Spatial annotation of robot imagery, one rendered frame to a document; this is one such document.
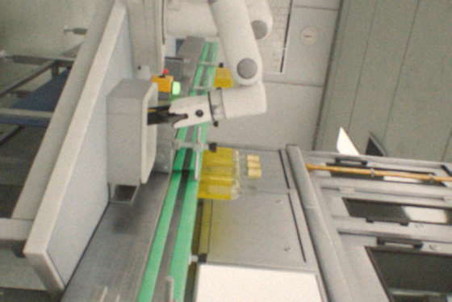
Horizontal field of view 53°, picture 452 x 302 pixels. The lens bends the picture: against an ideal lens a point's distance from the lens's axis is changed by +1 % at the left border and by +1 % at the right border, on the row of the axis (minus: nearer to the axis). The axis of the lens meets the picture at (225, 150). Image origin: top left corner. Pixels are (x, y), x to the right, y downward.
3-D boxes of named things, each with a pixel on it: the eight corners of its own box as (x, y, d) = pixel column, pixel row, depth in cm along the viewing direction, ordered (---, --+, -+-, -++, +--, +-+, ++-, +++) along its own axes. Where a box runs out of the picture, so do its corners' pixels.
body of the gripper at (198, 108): (218, 126, 106) (172, 133, 107) (219, 113, 116) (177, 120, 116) (212, 96, 103) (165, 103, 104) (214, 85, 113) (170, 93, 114)
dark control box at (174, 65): (160, 78, 187) (180, 80, 187) (161, 60, 184) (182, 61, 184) (163, 73, 195) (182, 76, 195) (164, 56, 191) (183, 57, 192)
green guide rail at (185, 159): (173, 169, 133) (199, 172, 133) (173, 166, 132) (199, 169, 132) (205, 54, 293) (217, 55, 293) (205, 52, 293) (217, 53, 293)
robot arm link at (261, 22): (219, 12, 122) (277, 15, 123) (218, -7, 132) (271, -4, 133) (216, 44, 129) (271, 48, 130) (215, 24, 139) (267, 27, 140)
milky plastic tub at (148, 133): (108, 184, 109) (144, 187, 109) (107, 95, 100) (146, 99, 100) (124, 155, 125) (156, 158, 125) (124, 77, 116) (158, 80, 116)
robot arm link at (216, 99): (226, 125, 106) (214, 127, 106) (226, 114, 114) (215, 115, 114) (220, 94, 103) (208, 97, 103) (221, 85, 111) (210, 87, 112)
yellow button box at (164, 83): (149, 97, 162) (169, 99, 162) (149, 77, 159) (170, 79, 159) (152, 92, 168) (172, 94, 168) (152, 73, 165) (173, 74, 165)
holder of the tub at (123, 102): (106, 203, 111) (138, 205, 111) (106, 96, 100) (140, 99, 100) (123, 172, 127) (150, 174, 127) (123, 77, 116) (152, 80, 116)
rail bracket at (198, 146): (170, 179, 129) (213, 183, 129) (173, 125, 122) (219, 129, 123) (172, 175, 132) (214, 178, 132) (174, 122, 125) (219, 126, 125)
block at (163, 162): (146, 172, 128) (170, 174, 128) (147, 141, 124) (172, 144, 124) (148, 166, 131) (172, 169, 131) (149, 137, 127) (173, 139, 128)
